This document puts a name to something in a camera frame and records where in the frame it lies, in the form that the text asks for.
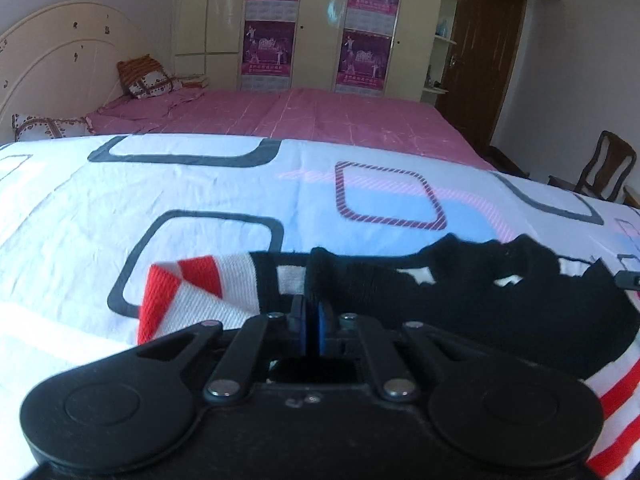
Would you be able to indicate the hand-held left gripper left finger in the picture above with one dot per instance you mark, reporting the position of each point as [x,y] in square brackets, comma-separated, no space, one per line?
[299,327]

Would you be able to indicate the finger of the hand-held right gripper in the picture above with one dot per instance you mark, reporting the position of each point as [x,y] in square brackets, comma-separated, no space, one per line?
[630,280]

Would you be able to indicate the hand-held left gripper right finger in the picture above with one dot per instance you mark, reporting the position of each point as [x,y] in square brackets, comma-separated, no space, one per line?
[326,327]

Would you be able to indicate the striped knit sweater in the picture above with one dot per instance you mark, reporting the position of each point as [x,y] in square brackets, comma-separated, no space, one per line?
[450,310]

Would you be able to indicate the brown wooden chair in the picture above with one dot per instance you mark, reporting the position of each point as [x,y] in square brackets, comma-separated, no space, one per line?
[607,165]

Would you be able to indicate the white printed bedsheet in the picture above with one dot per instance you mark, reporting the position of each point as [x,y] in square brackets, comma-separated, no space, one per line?
[150,190]

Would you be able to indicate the pink bed sheet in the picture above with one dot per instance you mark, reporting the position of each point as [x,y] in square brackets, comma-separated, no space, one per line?
[310,115]

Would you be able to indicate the brown wooden door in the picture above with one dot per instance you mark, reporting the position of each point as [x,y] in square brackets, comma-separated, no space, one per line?
[480,60]

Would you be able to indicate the stack of folded cloth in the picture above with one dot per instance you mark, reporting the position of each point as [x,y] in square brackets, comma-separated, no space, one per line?
[192,81]

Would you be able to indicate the white patterned pillow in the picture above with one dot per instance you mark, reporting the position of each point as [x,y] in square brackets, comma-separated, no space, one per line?
[50,127]
[155,85]

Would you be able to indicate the cream open corner shelf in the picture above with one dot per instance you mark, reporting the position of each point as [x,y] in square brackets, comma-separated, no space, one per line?
[440,60]

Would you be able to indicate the cream wardrobe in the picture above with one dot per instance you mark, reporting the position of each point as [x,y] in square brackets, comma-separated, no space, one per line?
[320,25]

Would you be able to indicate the orange cushion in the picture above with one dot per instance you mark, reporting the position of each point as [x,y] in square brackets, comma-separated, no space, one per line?
[137,67]

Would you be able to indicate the cream bed headboard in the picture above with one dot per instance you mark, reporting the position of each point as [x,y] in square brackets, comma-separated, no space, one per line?
[60,55]

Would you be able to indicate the wooden bed frame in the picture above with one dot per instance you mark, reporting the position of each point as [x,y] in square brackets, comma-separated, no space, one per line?
[632,197]

